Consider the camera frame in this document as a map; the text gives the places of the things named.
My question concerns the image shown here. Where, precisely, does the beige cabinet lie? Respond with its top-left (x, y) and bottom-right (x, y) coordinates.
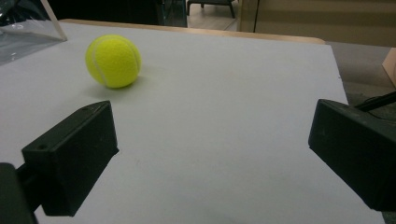
top-left (236, 0), bottom-right (396, 49)

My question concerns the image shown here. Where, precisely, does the dark bench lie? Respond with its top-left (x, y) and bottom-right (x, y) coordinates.
top-left (186, 0), bottom-right (237, 20)

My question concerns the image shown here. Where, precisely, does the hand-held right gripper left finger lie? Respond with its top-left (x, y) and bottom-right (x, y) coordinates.
top-left (21, 100), bottom-right (120, 217)

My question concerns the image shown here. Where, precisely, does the black cable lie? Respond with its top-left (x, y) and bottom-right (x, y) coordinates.
top-left (354, 91), bottom-right (396, 113)

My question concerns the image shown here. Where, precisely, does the clear plastic bag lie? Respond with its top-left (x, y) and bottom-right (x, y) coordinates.
top-left (0, 0), bottom-right (68, 67)

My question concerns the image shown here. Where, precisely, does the wooden board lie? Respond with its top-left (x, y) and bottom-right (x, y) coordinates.
top-left (381, 47), bottom-right (396, 88)

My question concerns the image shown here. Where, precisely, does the yellow tennis ball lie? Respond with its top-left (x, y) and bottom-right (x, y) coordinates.
top-left (84, 34), bottom-right (143, 90)

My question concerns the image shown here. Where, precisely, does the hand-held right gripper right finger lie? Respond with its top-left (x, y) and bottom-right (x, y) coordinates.
top-left (307, 98), bottom-right (396, 213)

